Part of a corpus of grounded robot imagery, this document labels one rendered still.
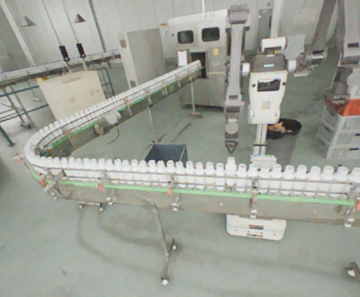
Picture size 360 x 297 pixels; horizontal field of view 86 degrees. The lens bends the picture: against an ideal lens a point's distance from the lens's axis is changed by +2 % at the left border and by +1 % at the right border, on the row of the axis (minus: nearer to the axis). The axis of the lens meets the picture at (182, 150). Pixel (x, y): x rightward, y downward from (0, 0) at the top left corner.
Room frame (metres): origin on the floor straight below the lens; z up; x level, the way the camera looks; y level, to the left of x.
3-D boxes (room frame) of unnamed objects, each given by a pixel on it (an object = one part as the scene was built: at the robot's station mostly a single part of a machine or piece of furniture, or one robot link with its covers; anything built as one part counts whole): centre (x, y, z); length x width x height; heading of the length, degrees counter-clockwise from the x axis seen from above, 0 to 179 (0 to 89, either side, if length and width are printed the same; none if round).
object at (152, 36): (7.94, 0.63, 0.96); 0.82 x 0.50 x 1.91; 146
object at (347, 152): (2.24, -2.35, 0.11); 0.61 x 0.41 x 0.22; 80
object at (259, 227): (1.37, -0.66, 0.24); 0.68 x 0.53 x 0.41; 164
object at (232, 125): (0.81, -0.25, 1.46); 0.12 x 0.09 x 0.12; 163
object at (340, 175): (0.68, -0.76, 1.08); 0.06 x 0.06 x 0.17
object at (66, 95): (4.74, 2.33, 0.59); 1.10 x 0.62 x 1.18; 146
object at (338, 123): (2.24, -2.35, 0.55); 0.61 x 0.41 x 0.22; 81
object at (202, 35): (5.28, -1.07, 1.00); 1.60 x 1.30 x 2.00; 146
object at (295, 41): (9.38, -5.21, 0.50); 1.24 x 1.03 x 1.00; 77
